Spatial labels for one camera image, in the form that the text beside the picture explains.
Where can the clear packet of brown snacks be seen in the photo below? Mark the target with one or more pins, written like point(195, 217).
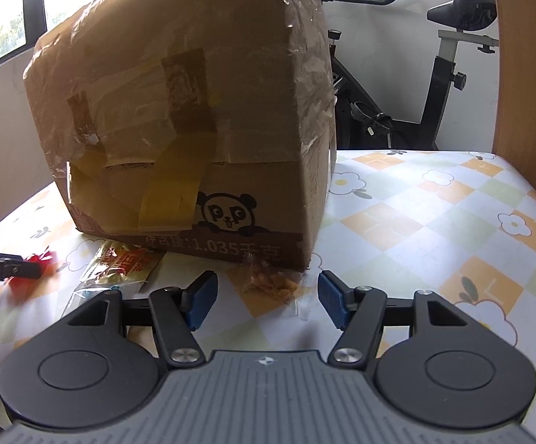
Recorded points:
point(268, 284)

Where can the taped cardboard box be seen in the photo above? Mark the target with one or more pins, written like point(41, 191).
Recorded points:
point(180, 101)

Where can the checkered floral tablecloth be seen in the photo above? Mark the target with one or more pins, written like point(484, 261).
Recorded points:
point(411, 222)

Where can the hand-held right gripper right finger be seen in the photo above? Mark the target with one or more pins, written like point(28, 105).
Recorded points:
point(335, 300)

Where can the wooden panel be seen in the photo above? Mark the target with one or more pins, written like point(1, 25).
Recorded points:
point(527, 78)

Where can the black exercise bike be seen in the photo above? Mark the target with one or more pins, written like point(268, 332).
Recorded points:
point(434, 97)

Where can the yellow snack packet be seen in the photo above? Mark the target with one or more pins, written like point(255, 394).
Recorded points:
point(120, 261)

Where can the dark-framed window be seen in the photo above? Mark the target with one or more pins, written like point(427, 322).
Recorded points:
point(34, 0)

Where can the small red snack packet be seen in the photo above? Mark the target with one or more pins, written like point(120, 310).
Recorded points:
point(42, 259)

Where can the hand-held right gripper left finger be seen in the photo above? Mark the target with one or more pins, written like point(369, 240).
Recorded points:
point(201, 300)

